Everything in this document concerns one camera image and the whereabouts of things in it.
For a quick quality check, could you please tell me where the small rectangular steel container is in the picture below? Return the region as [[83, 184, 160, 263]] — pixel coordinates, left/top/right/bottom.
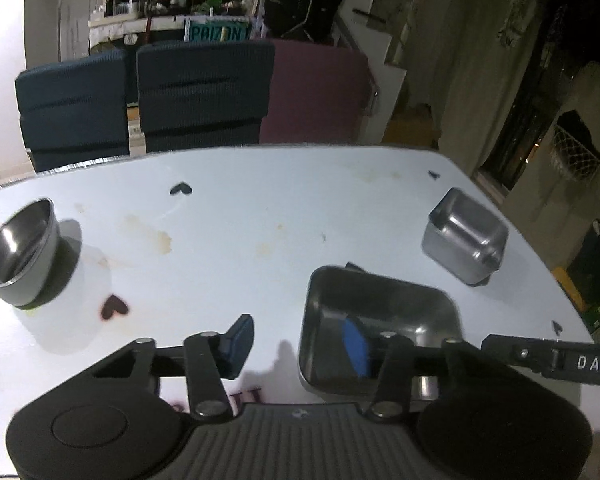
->
[[421, 187, 510, 287]]

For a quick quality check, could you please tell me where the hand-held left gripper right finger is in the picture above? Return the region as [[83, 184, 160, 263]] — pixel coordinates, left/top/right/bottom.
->
[[342, 316, 486, 418]]

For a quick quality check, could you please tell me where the round steel bowl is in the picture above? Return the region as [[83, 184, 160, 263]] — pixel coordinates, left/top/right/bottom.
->
[[0, 198, 58, 308]]

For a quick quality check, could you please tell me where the large rectangular steel container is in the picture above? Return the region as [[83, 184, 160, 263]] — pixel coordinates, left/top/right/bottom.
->
[[297, 266, 463, 403]]

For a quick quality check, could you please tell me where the dark blue chair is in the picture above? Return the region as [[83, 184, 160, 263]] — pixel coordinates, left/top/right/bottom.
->
[[136, 40, 276, 153], [15, 50, 131, 173]]

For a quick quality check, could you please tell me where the cardboard box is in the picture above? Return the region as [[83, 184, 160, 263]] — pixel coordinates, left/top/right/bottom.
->
[[382, 105, 440, 149]]

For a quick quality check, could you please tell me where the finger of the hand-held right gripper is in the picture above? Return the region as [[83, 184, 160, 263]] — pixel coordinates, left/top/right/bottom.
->
[[481, 335, 556, 377]]

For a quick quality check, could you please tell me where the maroon chair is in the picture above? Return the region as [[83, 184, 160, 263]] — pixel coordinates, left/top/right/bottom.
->
[[260, 39, 377, 145]]

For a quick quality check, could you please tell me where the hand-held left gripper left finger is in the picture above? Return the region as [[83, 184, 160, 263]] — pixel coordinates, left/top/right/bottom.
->
[[87, 314, 255, 420]]

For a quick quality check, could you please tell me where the green box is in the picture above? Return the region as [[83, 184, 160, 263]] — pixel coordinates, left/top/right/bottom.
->
[[555, 220, 600, 332]]

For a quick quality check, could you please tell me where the white storage shelf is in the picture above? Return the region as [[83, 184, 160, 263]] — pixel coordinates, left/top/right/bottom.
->
[[89, 0, 148, 57]]

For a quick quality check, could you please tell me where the green sign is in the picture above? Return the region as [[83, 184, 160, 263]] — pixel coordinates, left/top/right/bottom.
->
[[184, 16, 252, 44]]

